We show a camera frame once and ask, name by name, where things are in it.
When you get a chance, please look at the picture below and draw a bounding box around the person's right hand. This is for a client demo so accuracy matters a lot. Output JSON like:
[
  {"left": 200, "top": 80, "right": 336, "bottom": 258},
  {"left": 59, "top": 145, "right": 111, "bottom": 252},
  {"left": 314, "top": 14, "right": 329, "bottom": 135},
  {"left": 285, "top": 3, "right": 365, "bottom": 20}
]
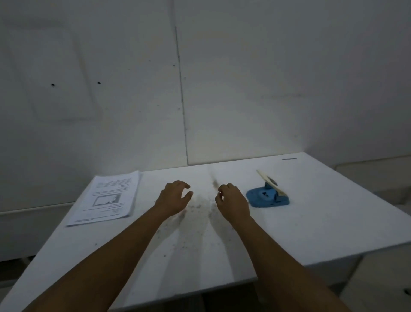
[{"left": 215, "top": 183, "right": 251, "bottom": 224}]

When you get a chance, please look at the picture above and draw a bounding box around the person's left hand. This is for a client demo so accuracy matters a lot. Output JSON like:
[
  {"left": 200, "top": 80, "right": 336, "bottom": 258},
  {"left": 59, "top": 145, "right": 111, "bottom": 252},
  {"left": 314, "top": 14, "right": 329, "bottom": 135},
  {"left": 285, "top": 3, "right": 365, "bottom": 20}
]
[{"left": 155, "top": 181, "right": 194, "bottom": 216}]

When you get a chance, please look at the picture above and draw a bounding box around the person's right forearm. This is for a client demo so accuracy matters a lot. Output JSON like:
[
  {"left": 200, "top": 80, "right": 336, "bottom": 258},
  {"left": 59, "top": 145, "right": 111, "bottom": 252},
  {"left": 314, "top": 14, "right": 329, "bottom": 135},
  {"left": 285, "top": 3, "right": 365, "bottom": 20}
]
[{"left": 229, "top": 216, "right": 352, "bottom": 312}]

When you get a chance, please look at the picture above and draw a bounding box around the person's left forearm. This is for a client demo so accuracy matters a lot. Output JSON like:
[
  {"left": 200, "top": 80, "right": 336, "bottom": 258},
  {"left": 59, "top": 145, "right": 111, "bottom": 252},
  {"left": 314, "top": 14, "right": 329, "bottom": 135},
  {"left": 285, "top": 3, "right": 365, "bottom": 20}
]
[{"left": 23, "top": 206, "right": 180, "bottom": 312}]

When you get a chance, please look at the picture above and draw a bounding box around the blue hole punch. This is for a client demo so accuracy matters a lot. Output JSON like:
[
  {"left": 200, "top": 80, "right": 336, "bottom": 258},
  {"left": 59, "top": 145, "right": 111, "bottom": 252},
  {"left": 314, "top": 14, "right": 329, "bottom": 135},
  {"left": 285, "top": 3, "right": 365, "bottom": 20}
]
[{"left": 246, "top": 170, "right": 290, "bottom": 208}]

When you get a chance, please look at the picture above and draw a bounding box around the stack of printed white papers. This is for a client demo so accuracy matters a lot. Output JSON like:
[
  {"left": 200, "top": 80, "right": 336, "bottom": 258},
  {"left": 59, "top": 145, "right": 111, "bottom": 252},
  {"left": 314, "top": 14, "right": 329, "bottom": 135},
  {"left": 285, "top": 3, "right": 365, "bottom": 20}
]
[{"left": 66, "top": 170, "right": 142, "bottom": 227}]

